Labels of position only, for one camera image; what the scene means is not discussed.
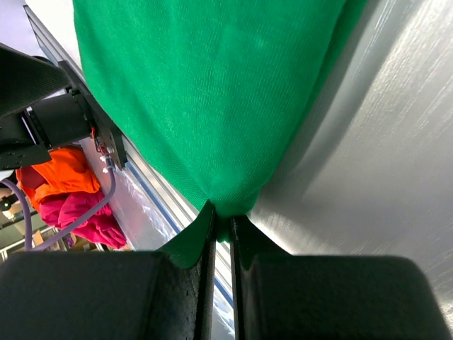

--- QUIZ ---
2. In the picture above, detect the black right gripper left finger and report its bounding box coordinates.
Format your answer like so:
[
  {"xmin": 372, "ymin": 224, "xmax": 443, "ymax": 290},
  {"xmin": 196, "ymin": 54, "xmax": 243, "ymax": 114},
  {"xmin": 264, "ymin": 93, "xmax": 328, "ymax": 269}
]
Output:
[{"xmin": 1, "ymin": 213, "xmax": 214, "ymax": 339}]

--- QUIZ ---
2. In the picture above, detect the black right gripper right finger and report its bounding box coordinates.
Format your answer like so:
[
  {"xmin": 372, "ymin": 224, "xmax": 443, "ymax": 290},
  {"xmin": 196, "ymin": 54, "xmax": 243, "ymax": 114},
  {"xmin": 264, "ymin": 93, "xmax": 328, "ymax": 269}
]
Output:
[{"xmin": 230, "ymin": 216, "xmax": 451, "ymax": 339}]

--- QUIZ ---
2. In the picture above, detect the green t shirt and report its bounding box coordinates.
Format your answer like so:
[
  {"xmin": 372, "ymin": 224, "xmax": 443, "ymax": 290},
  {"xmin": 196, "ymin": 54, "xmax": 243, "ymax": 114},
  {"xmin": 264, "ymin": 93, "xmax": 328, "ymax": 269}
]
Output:
[{"xmin": 72, "ymin": 0, "xmax": 369, "ymax": 269}]

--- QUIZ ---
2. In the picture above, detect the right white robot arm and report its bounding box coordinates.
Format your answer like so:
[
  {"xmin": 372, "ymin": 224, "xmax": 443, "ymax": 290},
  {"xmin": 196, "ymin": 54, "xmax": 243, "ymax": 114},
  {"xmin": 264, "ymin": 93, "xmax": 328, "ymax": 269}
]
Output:
[{"xmin": 1, "ymin": 46, "xmax": 451, "ymax": 339}]

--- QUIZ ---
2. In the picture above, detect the pink t shirt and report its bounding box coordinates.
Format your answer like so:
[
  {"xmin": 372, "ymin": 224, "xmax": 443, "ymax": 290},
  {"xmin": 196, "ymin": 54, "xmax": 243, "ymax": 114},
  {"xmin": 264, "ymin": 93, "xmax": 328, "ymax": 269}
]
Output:
[{"xmin": 39, "ymin": 191, "xmax": 127, "ymax": 249}]

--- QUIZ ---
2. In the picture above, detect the orange t shirt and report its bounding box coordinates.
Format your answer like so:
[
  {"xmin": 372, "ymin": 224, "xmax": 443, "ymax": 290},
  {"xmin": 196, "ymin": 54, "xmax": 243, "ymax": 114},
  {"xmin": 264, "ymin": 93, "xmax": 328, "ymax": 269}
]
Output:
[{"xmin": 16, "ymin": 147, "xmax": 101, "ymax": 210}]

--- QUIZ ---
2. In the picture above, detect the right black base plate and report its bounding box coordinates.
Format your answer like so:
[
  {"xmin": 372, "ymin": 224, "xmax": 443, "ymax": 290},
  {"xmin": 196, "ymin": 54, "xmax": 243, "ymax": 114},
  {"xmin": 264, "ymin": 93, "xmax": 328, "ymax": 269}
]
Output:
[{"xmin": 58, "ymin": 60, "xmax": 127, "ymax": 169}]

